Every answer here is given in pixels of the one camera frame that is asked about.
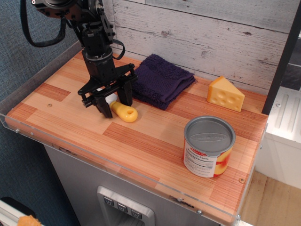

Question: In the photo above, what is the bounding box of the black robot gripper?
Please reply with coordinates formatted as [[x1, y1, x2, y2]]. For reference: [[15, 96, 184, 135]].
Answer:
[[78, 50, 137, 118]]

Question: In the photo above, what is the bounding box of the white knife yellow handle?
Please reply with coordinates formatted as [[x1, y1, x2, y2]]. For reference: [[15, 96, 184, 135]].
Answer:
[[95, 88, 138, 122]]

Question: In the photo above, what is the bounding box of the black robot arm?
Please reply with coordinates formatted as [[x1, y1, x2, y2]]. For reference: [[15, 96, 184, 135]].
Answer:
[[31, 0, 137, 118]]

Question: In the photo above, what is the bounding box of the folded purple towel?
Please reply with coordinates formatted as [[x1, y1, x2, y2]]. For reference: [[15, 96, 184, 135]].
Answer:
[[132, 54, 195, 110]]

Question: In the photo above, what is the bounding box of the clear acrylic edge guard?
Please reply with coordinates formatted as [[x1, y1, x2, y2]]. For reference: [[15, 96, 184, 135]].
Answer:
[[0, 43, 267, 226]]

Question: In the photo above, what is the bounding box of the grey toy fridge cabinet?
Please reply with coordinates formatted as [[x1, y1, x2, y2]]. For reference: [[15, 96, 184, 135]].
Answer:
[[45, 146, 217, 226]]

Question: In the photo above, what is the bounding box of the toy tin can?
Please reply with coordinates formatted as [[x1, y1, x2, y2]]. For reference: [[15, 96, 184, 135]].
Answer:
[[183, 116, 236, 178]]

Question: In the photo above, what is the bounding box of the yellow cheese wedge toy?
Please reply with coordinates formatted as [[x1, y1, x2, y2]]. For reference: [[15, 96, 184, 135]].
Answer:
[[207, 76, 245, 112]]

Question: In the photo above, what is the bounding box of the orange object bottom left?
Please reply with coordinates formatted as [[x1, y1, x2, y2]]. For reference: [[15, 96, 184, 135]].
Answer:
[[17, 215, 42, 226]]

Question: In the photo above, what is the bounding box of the white toy sink unit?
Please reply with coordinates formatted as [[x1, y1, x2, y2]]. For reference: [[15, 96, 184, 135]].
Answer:
[[255, 87, 301, 188]]

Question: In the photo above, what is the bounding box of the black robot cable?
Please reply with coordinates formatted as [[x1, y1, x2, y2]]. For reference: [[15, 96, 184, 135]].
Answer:
[[20, 0, 69, 48]]

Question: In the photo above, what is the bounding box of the white rail bottom left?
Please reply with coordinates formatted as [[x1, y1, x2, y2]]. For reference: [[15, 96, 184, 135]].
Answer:
[[0, 201, 23, 226]]

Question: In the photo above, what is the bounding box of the black right post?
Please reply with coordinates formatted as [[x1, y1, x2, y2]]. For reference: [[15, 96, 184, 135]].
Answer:
[[261, 2, 301, 115]]

